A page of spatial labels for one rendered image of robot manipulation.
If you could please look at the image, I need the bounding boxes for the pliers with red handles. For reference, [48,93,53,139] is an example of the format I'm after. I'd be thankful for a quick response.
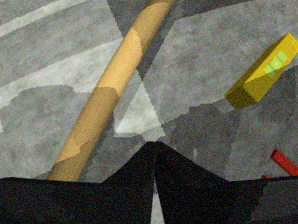
[261,149,298,179]

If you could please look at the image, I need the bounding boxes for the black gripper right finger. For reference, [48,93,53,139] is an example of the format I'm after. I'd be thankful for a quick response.
[154,141,298,224]

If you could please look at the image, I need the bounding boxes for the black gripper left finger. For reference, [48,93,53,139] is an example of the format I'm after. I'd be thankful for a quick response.
[0,141,157,224]

